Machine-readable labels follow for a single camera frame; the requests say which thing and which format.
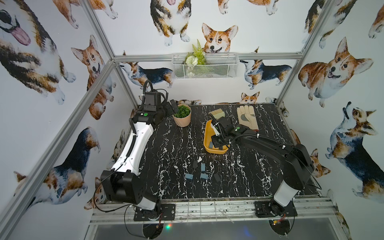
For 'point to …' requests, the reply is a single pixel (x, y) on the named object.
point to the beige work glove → (246, 117)
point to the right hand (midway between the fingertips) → (212, 140)
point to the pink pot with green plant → (182, 118)
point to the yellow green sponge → (218, 113)
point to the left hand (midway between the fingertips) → (173, 104)
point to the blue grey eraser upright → (203, 167)
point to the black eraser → (217, 177)
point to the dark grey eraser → (195, 164)
